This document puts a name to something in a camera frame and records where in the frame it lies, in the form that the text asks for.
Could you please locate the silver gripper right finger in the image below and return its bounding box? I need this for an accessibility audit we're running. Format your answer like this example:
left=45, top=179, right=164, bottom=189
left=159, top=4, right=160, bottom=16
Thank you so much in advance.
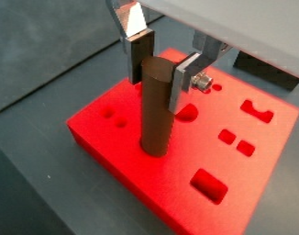
left=168, top=30, right=232, bottom=113

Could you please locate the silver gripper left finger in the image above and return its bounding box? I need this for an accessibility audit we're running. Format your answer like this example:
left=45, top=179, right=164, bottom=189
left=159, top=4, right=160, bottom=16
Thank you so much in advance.
left=106, top=0, right=155, bottom=84

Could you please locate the dark oval peg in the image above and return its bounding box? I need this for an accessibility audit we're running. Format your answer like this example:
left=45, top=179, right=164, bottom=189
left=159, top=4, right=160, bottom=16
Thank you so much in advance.
left=142, top=56, right=174, bottom=157

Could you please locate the red shape-sorting block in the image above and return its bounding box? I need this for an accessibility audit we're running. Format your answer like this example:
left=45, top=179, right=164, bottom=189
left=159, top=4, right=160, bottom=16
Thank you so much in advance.
left=65, top=47, right=299, bottom=235

